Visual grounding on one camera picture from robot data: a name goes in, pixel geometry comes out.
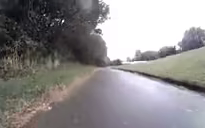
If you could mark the wet grey asphalt path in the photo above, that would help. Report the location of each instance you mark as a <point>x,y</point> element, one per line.
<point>123,100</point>

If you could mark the dense wood of trees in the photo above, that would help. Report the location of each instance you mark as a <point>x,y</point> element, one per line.
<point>46,30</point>

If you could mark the row of distant trees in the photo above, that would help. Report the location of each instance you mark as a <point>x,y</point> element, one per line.
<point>176,46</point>

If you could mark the weedy grass verge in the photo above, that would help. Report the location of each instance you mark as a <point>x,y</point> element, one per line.
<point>26,90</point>

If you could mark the grass slope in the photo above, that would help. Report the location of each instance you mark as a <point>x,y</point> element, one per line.
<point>183,66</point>

